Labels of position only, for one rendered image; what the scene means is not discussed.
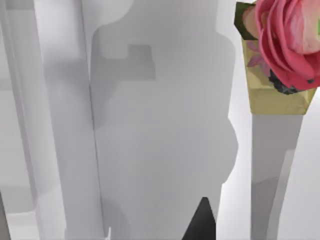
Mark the white sink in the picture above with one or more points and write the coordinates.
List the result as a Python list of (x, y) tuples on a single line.
[(50, 125)]

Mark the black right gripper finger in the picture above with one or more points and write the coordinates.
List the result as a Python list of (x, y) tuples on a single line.
[(203, 222)]

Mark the pink flower in yellow pot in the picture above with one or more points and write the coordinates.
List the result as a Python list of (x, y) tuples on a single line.
[(280, 60)]

